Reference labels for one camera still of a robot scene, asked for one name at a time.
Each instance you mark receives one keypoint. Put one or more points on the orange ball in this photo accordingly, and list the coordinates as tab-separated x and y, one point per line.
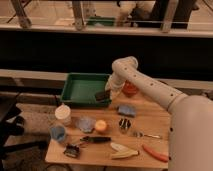
100	126

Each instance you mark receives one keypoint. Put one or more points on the red bowl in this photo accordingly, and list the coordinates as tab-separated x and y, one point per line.
129	89

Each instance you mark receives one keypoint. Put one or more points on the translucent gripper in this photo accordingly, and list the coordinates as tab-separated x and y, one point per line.
113	92

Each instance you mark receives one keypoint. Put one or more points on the black handled tool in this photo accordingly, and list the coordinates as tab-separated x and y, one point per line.
95	139

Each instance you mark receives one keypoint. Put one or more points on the metal spoon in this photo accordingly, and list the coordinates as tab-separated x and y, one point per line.
140	134

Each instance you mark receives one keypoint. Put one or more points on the orange carrot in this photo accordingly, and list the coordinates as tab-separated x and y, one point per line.
154	154

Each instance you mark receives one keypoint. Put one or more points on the small metal cup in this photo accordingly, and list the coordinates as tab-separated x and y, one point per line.
124	125

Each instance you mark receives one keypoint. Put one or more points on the black eraser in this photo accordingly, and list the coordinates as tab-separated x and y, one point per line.
102	96

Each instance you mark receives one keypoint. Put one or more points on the white lidded cup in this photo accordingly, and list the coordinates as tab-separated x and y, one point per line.
63	114

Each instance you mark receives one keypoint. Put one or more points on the black binder clip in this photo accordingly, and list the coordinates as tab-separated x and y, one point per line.
72	151

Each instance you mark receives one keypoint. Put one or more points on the green plastic tray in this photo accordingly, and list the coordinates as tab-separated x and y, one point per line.
80	88

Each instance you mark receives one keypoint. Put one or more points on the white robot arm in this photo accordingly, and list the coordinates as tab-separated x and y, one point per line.
191	126

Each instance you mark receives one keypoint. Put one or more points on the black office chair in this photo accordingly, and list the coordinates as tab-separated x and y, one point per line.
12	124

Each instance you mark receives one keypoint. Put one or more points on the blue sponge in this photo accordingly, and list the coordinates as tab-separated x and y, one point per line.
126	110

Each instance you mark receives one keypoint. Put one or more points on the blue cup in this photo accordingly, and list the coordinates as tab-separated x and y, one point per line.
58	133

